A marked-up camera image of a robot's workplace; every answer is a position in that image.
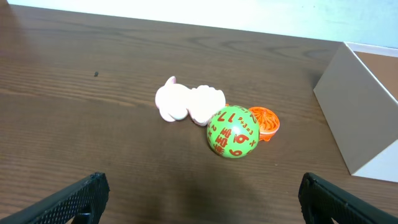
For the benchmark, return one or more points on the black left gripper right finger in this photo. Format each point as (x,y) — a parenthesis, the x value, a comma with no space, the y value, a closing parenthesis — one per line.
(322,202)

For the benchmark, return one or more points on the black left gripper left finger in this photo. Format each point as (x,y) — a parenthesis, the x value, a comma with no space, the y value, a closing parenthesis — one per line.
(81,202)

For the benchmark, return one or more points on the orange ribbed round toy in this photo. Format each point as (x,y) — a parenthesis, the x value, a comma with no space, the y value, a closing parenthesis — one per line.
(269,122)

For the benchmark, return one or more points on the green ball with red numbers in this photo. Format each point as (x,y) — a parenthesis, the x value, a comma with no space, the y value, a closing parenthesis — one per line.
(233,132)

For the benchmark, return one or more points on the pink pig toy figure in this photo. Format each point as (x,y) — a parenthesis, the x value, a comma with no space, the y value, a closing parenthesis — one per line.
(176,101)

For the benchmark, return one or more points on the white cardboard box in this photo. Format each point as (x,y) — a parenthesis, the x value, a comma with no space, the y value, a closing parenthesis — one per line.
(358,96)

